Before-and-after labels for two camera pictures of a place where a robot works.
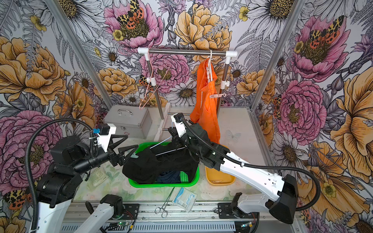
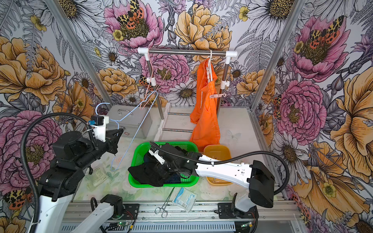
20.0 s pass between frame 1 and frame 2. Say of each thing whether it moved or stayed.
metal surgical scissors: stayed
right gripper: moved
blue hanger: moved
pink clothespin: stayed
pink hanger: stayed
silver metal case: stayed
